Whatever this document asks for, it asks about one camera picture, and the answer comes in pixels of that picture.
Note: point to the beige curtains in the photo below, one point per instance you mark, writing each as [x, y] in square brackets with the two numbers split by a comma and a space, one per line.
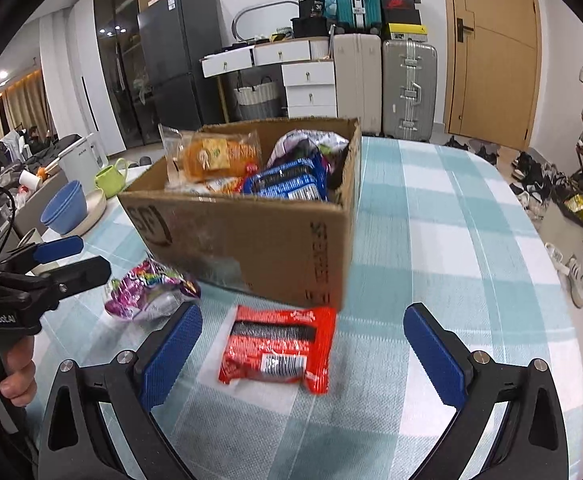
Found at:
[21, 105]

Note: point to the pile of clothes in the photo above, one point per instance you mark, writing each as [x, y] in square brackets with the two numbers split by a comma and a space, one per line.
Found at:
[16, 145]

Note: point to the orange fruit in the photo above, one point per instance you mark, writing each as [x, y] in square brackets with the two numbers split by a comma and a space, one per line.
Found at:
[41, 173]

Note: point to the red bag of stick snacks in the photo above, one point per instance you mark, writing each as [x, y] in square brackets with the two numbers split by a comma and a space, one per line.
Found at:
[226, 185]

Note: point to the plain black shoe box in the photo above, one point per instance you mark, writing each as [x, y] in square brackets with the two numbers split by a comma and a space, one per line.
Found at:
[401, 17]

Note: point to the black box white print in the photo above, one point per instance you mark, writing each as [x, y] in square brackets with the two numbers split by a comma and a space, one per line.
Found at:
[312, 2]

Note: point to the colourful candy bag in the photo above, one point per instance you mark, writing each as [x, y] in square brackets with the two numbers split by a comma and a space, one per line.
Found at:
[141, 290]

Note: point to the white and purple snack bag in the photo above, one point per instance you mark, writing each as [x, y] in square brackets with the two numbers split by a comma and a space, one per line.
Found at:
[296, 142]

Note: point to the pile of shoes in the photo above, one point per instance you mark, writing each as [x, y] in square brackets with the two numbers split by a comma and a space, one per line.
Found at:
[531, 180]

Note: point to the red biscuit packet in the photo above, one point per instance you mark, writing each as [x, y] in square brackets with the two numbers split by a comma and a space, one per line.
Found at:
[276, 340]

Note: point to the white appliance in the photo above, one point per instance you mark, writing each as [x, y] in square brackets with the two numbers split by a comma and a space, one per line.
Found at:
[84, 152]

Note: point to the dark grey refrigerator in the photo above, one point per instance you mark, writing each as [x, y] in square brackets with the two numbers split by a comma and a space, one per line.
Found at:
[181, 45]

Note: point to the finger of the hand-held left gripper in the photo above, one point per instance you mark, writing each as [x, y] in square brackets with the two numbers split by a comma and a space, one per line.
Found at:
[61, 250]
[81, 270]

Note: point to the checked teal tablecloth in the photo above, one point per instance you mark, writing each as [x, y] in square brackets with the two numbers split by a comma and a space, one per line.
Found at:
[446, 235]

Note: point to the clear bag of orange snacks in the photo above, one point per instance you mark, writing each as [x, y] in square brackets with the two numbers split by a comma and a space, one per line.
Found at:
[211, 155]

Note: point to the white paper cup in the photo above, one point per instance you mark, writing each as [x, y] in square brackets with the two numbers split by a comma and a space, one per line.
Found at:
[29, 179]

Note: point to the beige tumbler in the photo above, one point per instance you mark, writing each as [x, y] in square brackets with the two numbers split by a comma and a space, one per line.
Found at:
[30, 236]

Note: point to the yellow and black shoe box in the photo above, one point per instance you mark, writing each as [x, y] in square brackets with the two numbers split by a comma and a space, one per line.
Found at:
[406, 32]

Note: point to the wooden door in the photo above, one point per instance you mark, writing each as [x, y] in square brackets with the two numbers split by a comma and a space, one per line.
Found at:
[496, 60]

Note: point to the chrome arch frame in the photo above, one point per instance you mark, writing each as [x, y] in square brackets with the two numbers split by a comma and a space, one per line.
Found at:
[235, 22]

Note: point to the white drawer desk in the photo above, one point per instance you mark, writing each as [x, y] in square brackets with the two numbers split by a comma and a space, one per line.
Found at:
[306, 75]

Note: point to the green mug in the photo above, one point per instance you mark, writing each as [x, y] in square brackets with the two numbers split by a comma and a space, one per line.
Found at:
[109, 180]

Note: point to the blue cookie packet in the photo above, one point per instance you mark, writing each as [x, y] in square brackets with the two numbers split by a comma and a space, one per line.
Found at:
[286, 180]

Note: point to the beige bin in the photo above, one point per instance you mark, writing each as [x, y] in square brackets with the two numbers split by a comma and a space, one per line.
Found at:
[556, 225]

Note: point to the beige plate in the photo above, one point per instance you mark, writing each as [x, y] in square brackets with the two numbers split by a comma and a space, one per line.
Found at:
[94, 210]

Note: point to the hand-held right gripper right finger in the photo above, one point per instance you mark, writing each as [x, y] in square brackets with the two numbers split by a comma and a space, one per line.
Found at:
[434, 360]

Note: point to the black shoe box red logo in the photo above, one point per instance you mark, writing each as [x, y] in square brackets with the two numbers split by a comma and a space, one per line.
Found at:
[399, 4]

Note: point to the grey sideboard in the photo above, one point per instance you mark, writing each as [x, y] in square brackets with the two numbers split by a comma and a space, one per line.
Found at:
[21, 215]

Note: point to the brown cardboard box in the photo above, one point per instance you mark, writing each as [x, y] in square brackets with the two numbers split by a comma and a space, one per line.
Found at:
[251, 250]

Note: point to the blue bowl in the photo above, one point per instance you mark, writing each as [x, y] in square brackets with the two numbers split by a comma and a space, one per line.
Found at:
[59, 205]
[74, 221]

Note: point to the silver suitcase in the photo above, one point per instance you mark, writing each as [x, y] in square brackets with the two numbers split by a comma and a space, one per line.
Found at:
[401, 90]

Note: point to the person's left hand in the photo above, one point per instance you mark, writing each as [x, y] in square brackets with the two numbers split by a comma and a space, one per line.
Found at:
[21, 375]

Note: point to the black storage container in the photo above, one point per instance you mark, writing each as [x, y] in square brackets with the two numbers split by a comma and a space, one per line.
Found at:
[311, 27]

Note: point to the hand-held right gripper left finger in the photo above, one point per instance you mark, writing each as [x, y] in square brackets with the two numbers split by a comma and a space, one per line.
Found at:
[171, 355]

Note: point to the dark glass cabinet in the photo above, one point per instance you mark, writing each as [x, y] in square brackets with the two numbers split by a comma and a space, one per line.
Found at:
[121, 85]

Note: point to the woven basket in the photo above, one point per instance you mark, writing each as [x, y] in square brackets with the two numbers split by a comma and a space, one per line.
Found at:
[254, 100]

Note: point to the beige suitcase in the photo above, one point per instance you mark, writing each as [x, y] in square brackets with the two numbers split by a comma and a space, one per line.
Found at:
[356, 85]

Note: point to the yellow foil bag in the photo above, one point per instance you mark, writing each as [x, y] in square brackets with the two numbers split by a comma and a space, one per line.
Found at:
[577, 207]

